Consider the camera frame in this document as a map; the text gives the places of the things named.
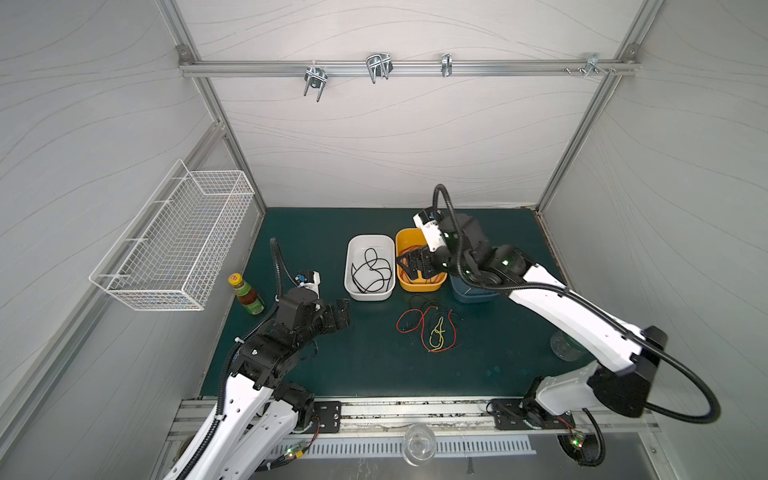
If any red cable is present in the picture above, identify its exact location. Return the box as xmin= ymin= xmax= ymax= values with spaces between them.
xmin=399 ymin=245 xmax=448 ymax=286
xmin=398 ymin=245 xmax=445 ymax=284
xmin=398 ymin=245 xmax=446 ymax=286

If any black cable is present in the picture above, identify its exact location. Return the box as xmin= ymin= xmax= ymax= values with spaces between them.
xmin=351 ymin=247 xmax=394 ymax=295
xmin=350 ymin=247 xmax=394 ymax=295

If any cable pile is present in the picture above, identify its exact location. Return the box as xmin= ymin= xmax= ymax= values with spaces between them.
xmin=394 ymin=296 xmax=460 ymax=355

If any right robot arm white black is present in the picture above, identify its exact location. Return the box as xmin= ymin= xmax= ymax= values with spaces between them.
xmin=396 ymin=184 xmax=722 ymax=429

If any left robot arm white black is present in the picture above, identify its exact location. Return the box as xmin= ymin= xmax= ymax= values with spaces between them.
xmin=166 ymin=239 xmax=350 ymax=479

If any yellow plastic bin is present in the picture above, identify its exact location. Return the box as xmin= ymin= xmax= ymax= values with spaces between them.
xmin=395 ymin=228 xmax=448 ymax=293

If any blue plastic bin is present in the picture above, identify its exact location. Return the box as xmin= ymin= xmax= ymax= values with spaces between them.
xmin=450 ymin=276 xmax=499 ymax=304

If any white plastic bin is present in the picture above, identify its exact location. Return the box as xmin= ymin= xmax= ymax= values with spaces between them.
xmin=344 ymin=234 xmax=396 ymax=302

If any sauce bottle yellow cap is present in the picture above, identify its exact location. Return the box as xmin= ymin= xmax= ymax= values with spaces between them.
xmin=228 ymin=273 xmax=265 ymax=316

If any white vent grille strip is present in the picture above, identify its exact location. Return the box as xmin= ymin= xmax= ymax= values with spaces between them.
xmin=263 ymin=435 xmax=538 ymax=462

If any clear glass cup front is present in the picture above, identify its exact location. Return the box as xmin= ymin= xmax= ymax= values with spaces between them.
xmin=402 ymin=423 xmax=437 ymax=467

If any green lidded glass jar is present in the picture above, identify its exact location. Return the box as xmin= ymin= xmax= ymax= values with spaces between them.
xmin=550 ymin=330 xmax=587 ymax=362

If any metal u-bolt clamp middle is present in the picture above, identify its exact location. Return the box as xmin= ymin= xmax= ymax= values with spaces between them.
xmin=365 ymin=53 xmax=393 ymax=84

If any metal u-bolt clamp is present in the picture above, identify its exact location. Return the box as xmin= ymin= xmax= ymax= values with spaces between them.
xmin=303 ymin=66 xmax=328 ymax=102
xmin=365 ymin=53 xmax=393 ymax=84

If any metal clamp small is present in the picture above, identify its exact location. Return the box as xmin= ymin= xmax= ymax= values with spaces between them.
xmin=441 ymin=53 xmax=453 ymax=78

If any metal u-bolt clamp left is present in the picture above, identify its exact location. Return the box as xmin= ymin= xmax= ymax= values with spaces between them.
xmin=303 ymin=66 xmax=328 ymax=102

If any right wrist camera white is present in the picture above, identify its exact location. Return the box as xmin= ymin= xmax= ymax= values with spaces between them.
xmin=413 ymin=207 xmax=446 ymax=252

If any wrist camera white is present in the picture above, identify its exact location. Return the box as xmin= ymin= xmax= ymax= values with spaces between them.
xmin=295 ymin=270 xmax=321 ymax=297
xmin=413 ymin=207 xmax=446 ymax=252

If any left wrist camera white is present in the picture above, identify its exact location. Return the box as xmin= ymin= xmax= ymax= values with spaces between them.
xmin=295 ymin=270 xmax=321 ymax=297

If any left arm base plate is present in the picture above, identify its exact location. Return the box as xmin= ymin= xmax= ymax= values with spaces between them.
xmin=292 ymin=401 xmax=342 ymax=434

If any white wire basket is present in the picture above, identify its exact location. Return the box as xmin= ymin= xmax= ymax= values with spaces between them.
xmin=89 ymin=159 xmax=254 ymax=312

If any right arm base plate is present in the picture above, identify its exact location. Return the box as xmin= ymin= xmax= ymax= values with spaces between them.
xmin=485 ymin=398 xmax=575 ymax=431

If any metal bracket right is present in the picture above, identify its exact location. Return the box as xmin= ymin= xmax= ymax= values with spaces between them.
xmin=563 ymin=53 xmax=617 ymax=78

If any aluminium crossbar rail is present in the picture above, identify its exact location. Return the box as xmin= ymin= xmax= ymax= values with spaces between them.
xmin=179 ymin=56 xmax=642 ymax=78

